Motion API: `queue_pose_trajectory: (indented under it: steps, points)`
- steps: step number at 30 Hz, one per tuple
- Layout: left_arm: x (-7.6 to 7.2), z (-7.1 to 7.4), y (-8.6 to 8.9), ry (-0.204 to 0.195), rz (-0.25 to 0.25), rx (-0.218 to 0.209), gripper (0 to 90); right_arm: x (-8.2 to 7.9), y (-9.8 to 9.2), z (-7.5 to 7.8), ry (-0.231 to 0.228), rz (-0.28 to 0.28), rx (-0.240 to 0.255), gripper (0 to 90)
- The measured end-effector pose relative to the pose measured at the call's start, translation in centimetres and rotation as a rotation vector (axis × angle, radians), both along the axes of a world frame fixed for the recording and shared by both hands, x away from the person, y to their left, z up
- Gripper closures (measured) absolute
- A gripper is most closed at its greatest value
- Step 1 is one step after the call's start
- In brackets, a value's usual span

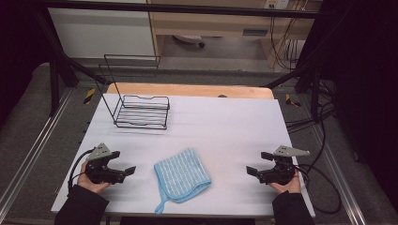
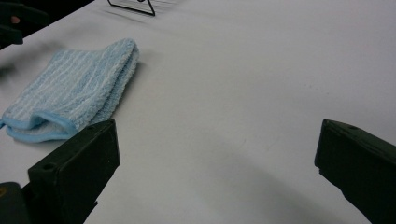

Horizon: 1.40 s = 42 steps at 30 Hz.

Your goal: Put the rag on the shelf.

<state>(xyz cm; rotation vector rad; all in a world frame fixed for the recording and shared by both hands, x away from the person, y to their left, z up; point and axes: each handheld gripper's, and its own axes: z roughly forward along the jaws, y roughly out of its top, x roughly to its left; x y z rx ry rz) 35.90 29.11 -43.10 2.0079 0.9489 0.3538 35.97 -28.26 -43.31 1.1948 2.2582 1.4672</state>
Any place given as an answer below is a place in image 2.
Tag black wire rack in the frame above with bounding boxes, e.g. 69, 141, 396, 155
106, 0, 157, 17

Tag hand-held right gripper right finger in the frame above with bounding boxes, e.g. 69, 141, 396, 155
314, 119, 396, 224

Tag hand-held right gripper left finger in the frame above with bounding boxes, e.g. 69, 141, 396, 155
27, 119, 120, 224

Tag light blue striped towel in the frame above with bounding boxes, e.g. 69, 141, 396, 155
0, 37, 140, 144

